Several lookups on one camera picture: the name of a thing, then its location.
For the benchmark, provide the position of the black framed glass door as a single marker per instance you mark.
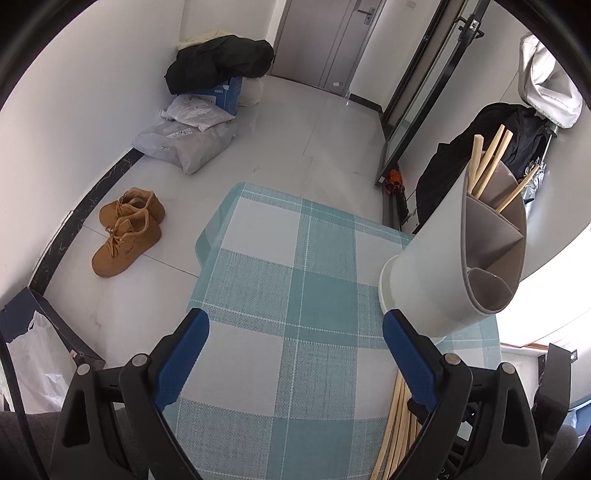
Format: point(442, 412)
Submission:
point(418, 104)

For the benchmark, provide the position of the dark storage box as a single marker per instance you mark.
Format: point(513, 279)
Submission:
point(51, 318)

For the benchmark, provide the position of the white utensil holder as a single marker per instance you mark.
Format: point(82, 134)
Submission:
point(429, 277)

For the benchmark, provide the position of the grey cloth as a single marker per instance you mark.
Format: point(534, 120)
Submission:
point(32, 443)

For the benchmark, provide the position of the white plastic bag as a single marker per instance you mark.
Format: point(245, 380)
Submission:
point(37, 369)

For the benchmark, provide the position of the white parcel bag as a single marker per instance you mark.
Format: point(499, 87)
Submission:
point(194, 113)

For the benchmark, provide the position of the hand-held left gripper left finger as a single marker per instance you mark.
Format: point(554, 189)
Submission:
point(182, 360)

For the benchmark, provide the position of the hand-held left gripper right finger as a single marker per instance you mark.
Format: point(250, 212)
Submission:
point(411, 360)

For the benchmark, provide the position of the blue cardboard box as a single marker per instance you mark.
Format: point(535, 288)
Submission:
point(228, 94)

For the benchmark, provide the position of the grey door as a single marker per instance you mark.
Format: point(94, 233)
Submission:
point(314, 46)

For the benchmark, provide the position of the teal plaid tablecloth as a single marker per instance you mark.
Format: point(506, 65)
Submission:
point(286, 300)

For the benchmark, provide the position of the wooden chopstick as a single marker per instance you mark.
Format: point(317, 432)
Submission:
point(517, 189)
point(475, 161)
point(498, 152)
point(489, 152)

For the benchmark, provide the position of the orange black tool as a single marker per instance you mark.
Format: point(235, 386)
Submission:
point(395, 177)

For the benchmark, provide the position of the black jacket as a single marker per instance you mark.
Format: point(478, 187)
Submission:
point(221, 60)

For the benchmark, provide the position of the bundle of wooden chopsticks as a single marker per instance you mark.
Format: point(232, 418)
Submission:
point(392, 429)

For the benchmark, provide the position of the grey parcel bag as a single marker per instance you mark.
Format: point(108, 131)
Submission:
point(184, 147)

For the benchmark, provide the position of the black backpack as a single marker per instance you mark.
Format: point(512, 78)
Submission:
point(452, 152)

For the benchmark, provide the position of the white cloth bag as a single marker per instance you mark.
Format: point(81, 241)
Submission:
point(549, 83)

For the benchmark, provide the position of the cream cloth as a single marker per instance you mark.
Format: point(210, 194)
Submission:
point(203, 38)

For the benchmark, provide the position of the silver folded umbrella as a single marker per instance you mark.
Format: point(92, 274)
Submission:
point(535, 184)

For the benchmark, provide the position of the tan shoe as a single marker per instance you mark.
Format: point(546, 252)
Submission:
point(122, 244)
point(138, 205)

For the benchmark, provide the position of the cream cloth bag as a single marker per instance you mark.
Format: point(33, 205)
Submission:
point(251, 92)

